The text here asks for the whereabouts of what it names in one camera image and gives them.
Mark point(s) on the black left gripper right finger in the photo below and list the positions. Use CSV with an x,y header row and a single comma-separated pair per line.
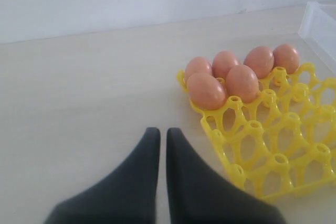
x,y
197,194

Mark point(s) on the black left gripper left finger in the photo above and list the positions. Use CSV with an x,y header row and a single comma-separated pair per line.
x,y
127,195

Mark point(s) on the brown egg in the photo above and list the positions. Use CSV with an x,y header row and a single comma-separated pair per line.
x,y
261,61
242,81
286,56
223,62
198,65
206,91

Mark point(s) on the yellow plastic egg tray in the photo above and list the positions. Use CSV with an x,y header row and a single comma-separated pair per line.
x,y
284,141

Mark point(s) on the clear plastic bin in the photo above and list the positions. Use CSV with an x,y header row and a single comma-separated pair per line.
x,y
317,29

